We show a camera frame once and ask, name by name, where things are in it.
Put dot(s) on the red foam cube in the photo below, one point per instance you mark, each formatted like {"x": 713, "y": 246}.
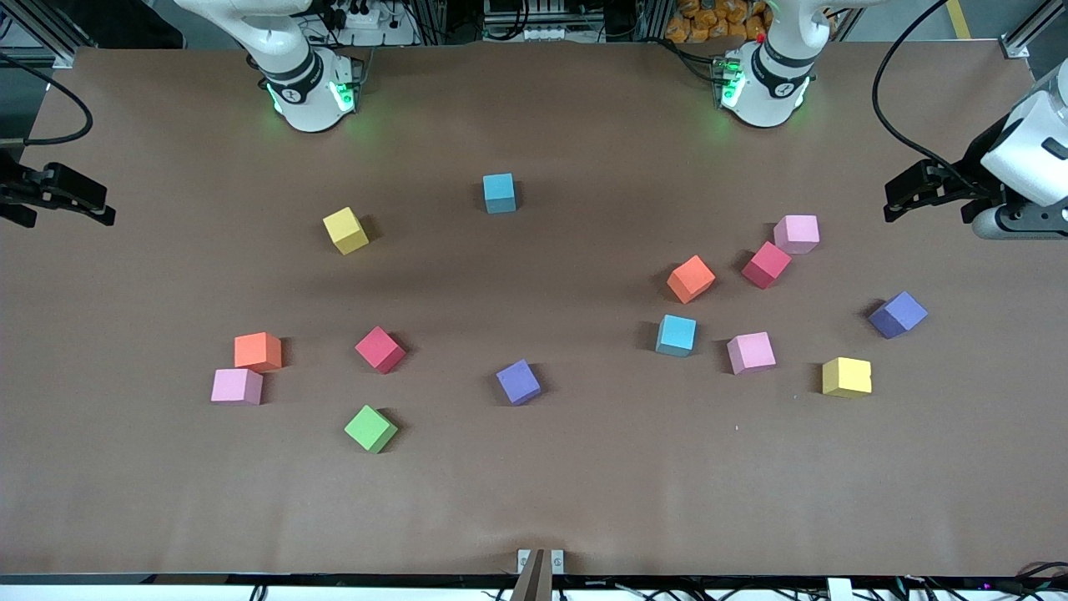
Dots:
{"x": 766, "y": 265}
{"x": 380, "y": 350}

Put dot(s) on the orange fruit net bag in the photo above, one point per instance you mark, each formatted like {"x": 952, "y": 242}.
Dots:
{"x": 701, "y": 25}

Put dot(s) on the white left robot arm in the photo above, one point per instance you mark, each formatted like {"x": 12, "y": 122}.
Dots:
{"x": 763, "y": 100}

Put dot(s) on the white plastic box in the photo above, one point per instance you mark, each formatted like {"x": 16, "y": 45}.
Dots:
{"x": 838, "y": 591}

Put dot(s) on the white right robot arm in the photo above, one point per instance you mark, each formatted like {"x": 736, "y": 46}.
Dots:
{"x": 304, "y": 100}

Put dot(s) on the purple foam cube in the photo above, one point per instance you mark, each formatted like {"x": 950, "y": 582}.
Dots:
{"x": 898, "y": 315}
{"x": 518, "y": 383}

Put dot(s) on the blue foam cube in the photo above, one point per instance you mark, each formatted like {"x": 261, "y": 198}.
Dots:
{"x": 676, "y": 335}
{"x": 499, "y": 194}

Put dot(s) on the metal table edge bracket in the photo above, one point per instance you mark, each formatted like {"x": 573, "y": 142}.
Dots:
{"x": 523, "y": 559}

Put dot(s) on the yellow foam cube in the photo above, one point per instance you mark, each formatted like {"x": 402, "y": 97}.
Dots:
{"x": 345, "y": 232}
{"x": 847, "y": 377}

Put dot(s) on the white equipment rack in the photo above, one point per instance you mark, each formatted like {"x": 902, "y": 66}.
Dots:
{"x": 534, "y": 32}

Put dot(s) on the white power strip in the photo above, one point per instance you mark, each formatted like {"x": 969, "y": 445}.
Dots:
{"x": 367, "y": 21}

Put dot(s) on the orange foam cube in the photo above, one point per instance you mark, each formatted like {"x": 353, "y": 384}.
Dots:
{"x": 257, "y": 351}
{"x": 691, "y": 280}

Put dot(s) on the green foam cube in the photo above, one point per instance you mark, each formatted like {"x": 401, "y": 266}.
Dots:
{"x": 370, "y": 429}

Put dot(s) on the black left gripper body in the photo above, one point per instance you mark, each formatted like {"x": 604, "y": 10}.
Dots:
{"x": 973, "y": 169}

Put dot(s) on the pink foam cube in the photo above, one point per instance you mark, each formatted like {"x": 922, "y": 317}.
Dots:
{"x": 751, "y": 353}
{"x": 237, "y": 387}
{"x": 797, "y": 235}

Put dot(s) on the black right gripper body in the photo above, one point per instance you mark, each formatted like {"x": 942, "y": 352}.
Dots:
{"x": 15, "y": 190}

